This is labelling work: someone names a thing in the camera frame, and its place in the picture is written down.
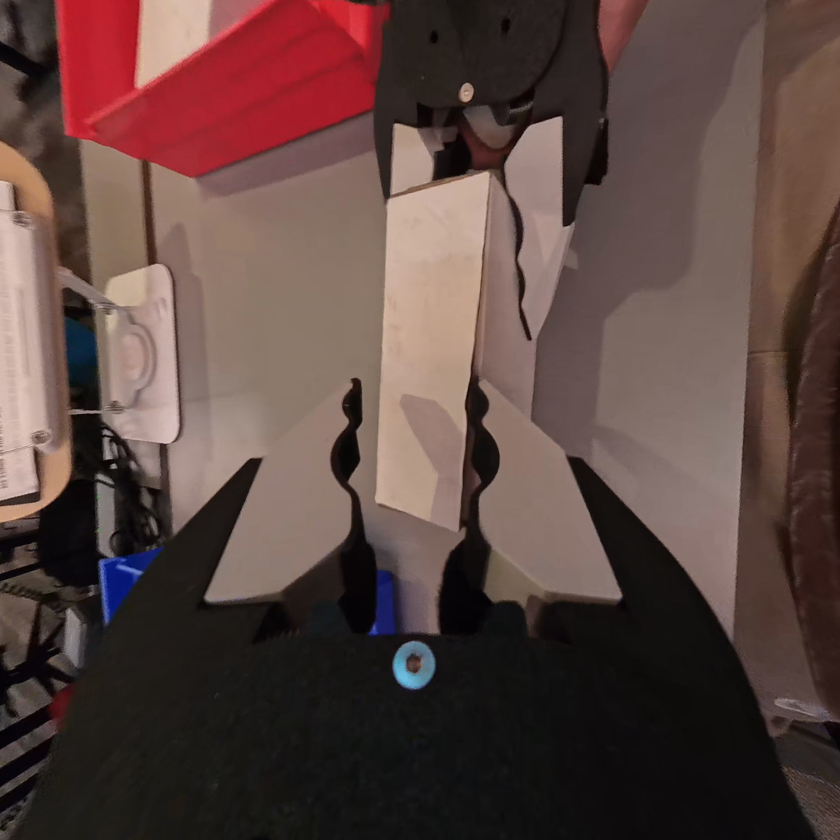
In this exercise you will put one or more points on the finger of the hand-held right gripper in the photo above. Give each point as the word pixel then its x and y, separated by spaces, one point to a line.
pixel 410 157
pixel 541 190

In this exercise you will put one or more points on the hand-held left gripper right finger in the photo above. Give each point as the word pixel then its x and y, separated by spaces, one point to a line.
pixel 538 512

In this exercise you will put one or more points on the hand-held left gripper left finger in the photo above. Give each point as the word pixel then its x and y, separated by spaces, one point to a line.
pixel 289 518

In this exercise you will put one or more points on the red plastic bin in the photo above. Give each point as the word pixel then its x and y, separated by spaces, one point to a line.
pixel 262 98

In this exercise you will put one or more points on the white cardboard box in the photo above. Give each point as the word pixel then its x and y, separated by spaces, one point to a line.
pixel 170 33
pixel 426 328

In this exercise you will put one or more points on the grey desk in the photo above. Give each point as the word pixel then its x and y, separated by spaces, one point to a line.
pixel 275 275

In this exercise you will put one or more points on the person's right hand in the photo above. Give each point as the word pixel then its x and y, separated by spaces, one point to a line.
pixel 620 23

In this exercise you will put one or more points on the blue plastic bin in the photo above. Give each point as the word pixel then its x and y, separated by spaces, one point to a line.
pixel 124 584

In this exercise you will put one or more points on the white stand plate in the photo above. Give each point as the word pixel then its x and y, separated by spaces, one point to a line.
pixel 154 367

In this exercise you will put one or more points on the brown leather chair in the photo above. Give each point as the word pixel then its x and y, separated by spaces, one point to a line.
pixel 820 459

